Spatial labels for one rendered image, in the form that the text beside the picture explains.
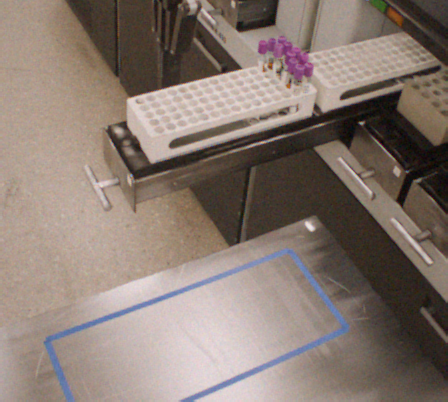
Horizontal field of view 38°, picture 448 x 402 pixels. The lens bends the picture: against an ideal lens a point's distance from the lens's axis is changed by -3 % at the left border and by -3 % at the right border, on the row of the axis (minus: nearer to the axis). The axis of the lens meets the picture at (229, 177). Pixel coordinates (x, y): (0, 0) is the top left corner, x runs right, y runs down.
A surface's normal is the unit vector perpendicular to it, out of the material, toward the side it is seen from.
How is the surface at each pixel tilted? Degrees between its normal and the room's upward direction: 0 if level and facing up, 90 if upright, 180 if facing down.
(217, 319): 0
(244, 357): 0
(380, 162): 90
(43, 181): 0
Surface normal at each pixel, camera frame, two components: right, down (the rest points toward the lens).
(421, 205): -0.87, 0.28
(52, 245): 0.09, -0.71
